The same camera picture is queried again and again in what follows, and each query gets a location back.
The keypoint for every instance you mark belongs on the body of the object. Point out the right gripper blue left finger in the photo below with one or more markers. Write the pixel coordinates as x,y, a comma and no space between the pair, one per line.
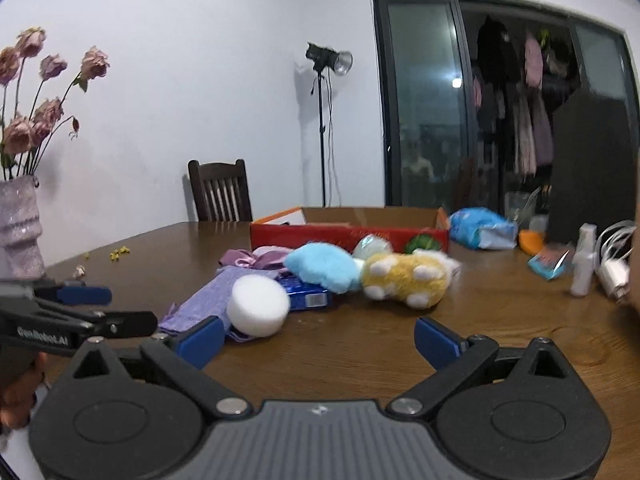
174,364

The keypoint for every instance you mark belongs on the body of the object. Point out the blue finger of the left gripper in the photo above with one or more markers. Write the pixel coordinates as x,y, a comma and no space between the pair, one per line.
120,324
74,294

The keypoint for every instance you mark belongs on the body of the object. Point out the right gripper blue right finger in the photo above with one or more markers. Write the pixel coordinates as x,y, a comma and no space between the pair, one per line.
459,363

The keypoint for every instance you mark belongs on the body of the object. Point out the purple knitted cloth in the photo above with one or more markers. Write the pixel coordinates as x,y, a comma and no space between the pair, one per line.
211,299

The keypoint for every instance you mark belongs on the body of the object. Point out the yellow white plush sheep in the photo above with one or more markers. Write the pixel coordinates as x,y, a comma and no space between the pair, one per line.
419,280

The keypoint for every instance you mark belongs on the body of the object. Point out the white foam cylinder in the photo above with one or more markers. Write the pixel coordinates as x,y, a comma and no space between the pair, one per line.
258,306

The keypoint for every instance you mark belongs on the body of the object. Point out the light blue plush toy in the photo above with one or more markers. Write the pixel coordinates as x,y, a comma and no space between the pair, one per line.
325,265

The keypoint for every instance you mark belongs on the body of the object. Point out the blue tissue box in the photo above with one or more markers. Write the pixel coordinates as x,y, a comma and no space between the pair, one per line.
305,296

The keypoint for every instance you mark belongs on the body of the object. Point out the person's left hand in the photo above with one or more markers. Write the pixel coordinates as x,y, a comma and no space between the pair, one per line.
18,399

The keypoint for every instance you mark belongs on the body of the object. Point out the fallen pink petal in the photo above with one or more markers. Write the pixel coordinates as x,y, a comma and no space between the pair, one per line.
79,272

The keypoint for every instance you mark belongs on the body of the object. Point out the yellow flower bits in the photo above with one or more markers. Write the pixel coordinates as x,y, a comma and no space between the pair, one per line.
114,254

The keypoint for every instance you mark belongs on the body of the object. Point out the pink textured vase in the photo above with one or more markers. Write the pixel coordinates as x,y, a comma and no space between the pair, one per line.
21,228

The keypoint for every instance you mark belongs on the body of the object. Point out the blue tissue pack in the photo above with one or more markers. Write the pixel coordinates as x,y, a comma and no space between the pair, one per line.
481,228

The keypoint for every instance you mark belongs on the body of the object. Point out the purple satin bow cloth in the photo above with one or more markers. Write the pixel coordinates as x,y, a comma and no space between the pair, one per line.
268,258

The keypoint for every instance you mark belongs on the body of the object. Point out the teal packaged snack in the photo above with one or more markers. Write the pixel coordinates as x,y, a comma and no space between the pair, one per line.
552,261

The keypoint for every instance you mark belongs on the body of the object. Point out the orange cloth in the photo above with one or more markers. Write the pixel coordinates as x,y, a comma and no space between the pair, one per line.
531,242

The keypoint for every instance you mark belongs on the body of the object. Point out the red cardboard box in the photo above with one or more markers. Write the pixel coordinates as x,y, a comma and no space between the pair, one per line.
346,226

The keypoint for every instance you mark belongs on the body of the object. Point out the white spray bottle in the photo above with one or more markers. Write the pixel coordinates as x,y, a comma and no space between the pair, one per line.
584,260

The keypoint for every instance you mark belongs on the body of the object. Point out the clear glass cup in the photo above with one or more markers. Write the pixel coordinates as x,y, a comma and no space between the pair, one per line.
519,206

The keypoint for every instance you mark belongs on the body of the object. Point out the dried pink roses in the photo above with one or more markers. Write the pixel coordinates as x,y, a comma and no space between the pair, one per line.
26,134

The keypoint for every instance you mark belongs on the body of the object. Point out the dark wooden chair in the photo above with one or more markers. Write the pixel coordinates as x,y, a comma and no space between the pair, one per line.
220,191

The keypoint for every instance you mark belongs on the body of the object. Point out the black shopping bag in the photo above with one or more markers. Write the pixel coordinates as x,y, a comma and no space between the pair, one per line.
593,172

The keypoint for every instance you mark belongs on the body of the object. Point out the studio light on stand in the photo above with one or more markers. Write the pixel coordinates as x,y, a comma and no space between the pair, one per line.
327,62

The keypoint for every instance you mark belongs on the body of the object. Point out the white charger with cable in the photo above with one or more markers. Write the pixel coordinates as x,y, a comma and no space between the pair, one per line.
613,251

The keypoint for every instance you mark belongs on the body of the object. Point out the black sliding door frame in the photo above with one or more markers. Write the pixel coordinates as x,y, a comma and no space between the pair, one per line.
455,73

